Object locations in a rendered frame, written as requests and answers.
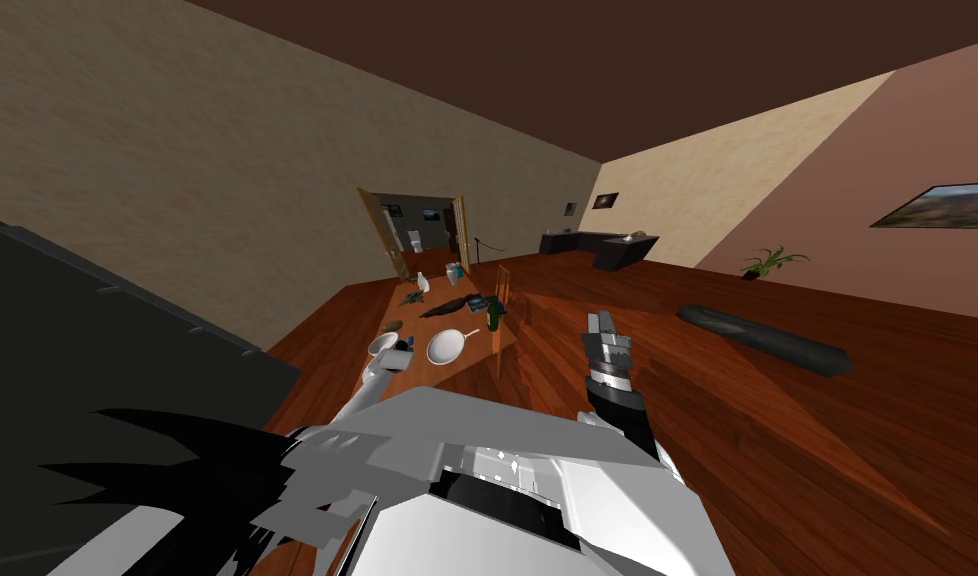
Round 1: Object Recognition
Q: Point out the black cloth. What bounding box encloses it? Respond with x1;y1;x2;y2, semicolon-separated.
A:
417;293;479;320

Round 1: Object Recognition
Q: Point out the large black cabinet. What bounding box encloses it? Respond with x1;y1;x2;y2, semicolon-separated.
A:
0;209;302;576

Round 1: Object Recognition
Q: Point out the brown wooden table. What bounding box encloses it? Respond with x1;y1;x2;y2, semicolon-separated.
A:
349;270;521;404

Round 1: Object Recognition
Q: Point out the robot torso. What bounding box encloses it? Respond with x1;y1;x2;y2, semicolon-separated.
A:
48;387;738;576

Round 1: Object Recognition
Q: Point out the wooden chair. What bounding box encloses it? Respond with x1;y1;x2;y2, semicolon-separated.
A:
492;263;530;337

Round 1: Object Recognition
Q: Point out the landscape picture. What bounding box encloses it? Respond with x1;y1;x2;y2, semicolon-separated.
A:
869;181;978;231

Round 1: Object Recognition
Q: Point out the long dark grey cushion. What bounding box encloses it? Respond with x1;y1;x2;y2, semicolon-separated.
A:
676;303;855;378

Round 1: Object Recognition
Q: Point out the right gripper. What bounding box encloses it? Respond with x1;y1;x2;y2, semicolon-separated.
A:
580;311;635;377

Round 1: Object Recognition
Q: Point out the white frying pan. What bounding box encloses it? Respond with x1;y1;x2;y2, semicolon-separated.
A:
425;327;482;368

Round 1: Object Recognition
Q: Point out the wooden door leaf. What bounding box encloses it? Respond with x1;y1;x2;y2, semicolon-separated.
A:
356;187;411;283
451;195;473;253

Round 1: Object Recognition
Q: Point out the black stand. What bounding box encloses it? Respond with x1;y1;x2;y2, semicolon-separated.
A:
472;235;508;267

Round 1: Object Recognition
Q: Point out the green potted plant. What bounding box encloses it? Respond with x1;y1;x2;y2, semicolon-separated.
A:
739;245;811;282

